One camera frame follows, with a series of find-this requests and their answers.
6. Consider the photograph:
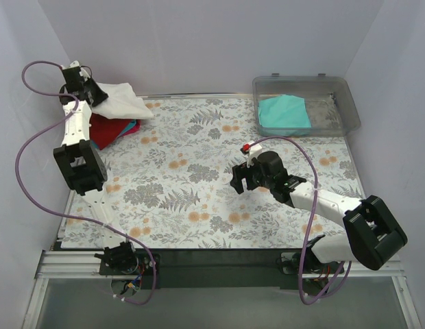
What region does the folded teal t-shirt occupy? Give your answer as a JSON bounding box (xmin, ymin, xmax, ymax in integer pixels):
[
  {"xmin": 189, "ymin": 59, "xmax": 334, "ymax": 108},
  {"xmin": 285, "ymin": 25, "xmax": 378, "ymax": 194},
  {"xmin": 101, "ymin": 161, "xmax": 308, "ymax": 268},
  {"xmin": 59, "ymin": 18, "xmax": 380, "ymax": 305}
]
[{"xmin": 123, "ymin": 120, "xmax": 136, "ymax": 133}]

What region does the clear plastic bin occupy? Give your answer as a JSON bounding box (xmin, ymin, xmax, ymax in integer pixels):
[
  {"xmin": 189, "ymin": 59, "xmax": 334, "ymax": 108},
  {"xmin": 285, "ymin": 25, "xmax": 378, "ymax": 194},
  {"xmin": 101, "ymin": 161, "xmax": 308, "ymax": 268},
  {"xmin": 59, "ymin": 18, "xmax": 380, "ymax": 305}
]
[{"xmin": 252, "ymin": 74, "xmax": 361, "ymax": 137}]

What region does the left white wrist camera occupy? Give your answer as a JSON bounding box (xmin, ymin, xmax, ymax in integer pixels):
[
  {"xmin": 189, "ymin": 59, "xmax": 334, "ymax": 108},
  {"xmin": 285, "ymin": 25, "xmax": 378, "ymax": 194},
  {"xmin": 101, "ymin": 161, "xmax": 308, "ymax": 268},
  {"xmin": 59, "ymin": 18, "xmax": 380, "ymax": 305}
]
[{"xmin": 61, "ymin": 60, "xmax": 90, "ymax": 78}]

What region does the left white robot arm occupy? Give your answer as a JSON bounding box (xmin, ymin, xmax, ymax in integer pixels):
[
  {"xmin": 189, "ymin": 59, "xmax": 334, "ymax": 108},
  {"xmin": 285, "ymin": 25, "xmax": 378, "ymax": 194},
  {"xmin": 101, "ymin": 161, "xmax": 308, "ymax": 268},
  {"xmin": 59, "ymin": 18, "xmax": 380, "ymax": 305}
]
[{"xmin": 53, "ymin": 61, "xmax": 139, "ymax": 274}]

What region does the folded pink t-shirt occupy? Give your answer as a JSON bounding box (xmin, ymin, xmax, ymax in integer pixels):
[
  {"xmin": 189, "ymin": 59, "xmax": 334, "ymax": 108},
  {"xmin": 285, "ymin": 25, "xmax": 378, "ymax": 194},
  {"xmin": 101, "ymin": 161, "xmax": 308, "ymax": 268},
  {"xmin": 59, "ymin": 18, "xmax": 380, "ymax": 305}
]
[{"xmin": 118, "ymin": 120, "xmax": 141, "ymax": 137}]

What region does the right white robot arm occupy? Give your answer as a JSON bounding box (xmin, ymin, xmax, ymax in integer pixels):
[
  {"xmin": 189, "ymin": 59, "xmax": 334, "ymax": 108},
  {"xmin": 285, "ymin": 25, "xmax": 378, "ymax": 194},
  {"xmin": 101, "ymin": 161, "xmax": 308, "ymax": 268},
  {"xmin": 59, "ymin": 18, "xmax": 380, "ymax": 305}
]
[{"xmin": 230, "ymin": 145, "xmax": 408, "ymax": 273}]

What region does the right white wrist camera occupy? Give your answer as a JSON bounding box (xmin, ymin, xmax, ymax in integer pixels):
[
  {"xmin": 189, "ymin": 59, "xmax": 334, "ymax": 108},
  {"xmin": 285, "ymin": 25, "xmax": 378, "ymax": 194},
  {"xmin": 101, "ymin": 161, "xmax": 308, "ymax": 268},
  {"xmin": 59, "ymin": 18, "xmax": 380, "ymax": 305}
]
[{"xmin": 241, "ymin": 141, "xmax": 263, "ymax": 167}]

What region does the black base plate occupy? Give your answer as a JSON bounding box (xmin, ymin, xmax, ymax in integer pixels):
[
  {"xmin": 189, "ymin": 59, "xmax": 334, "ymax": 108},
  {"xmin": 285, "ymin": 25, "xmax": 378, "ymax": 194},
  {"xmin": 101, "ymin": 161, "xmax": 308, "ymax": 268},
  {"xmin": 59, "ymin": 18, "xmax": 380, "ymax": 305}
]
[{"xmin": 99, "ymin": 247, "xmax": 343, "ymax": 291}]

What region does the aluminium frame rail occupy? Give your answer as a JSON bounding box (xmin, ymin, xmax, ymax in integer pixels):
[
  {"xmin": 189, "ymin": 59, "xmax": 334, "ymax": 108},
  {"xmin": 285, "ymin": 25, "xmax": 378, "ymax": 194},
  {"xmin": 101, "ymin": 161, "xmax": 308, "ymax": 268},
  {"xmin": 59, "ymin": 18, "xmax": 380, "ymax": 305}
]
[{"xmin": 23, "ymin": 250, "xmax": 421, "ymax": 328}]

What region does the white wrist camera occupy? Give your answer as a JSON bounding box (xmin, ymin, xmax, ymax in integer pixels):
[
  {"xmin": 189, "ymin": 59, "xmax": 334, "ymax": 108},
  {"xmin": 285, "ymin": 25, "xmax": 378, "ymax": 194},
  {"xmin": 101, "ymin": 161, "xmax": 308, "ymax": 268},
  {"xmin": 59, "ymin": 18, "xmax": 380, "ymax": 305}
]
[
  {"xmin": 61, "ymin": 60, "xmax": 90, "ymax": 78},
  {"xmin": 241, "ymin": 141, "xmax": 263, "ymax": 167}
]

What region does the teal t-shirt in bin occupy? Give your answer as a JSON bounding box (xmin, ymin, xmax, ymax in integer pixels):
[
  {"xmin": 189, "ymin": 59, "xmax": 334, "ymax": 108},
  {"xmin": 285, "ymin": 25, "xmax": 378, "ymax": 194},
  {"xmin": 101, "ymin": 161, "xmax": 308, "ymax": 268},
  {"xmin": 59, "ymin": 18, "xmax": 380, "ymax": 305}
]
[{"xmin": 258, "ymin": 95, "xmax": 311, "ymax": 129}]

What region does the floral patterned table mat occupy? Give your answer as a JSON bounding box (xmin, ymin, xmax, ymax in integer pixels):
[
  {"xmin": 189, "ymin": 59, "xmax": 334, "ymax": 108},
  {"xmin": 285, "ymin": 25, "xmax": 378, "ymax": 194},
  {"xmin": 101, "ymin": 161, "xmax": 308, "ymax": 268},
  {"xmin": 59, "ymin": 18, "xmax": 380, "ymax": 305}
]
[{"xmin": 60, "ymin": 97, "xmax": 380, "ymax": 250}]

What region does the folded red t-shirt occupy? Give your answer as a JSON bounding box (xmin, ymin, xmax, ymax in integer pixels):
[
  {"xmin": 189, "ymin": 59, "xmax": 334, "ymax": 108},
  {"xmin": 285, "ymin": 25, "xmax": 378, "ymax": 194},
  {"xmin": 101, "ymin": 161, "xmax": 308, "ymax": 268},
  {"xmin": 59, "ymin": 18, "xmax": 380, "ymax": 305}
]
[{"xmin": 89, "ymin": 114, "xmax": 132, "ymax": 150}]

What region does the white Coca-Cola t-shirt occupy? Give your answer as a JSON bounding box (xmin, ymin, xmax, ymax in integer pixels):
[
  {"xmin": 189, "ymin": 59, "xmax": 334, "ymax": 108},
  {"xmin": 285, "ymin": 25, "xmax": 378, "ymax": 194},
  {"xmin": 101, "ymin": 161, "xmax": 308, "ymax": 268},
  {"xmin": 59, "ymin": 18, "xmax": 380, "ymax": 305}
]
[{"xmin": 92, "ymin": 82, "xmax": 154, "ymax": 120}]

